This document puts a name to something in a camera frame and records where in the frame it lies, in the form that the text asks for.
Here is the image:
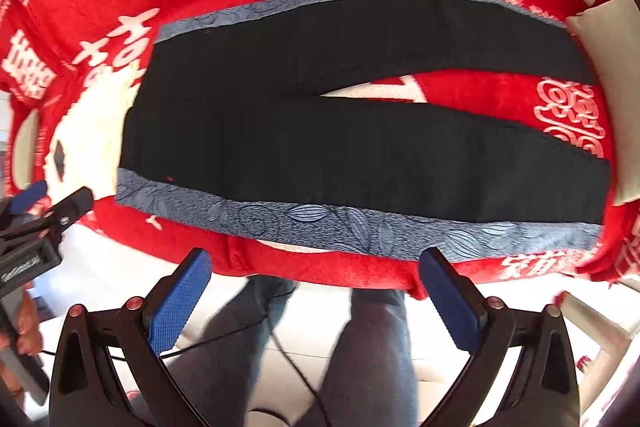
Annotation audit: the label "white chair frame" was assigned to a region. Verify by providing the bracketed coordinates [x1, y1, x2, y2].
[553, 291, 634, 414]

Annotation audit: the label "black cable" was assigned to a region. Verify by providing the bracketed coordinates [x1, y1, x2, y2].
[39, 278, 334, 427]

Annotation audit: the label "person left hand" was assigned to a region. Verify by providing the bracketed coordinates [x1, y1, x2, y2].
[1, 288, 42, 407]

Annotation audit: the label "person leg in jeans left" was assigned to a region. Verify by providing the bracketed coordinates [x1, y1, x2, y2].
[168, 275, 297, 426]

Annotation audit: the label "person leg in jeans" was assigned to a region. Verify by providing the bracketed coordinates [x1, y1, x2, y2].
[168, 275, 297, 426]
[296, 289, 419, 427]

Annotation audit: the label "beige pillow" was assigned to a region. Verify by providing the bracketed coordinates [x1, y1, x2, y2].
[567, 0, 640, 206]

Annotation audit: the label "black pants with blue trim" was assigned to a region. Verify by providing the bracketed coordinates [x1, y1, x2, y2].
[116, 0, 611, 260]

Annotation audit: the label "person leg in jeans right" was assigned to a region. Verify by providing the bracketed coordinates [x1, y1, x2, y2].
[296, 289, 419, 427]

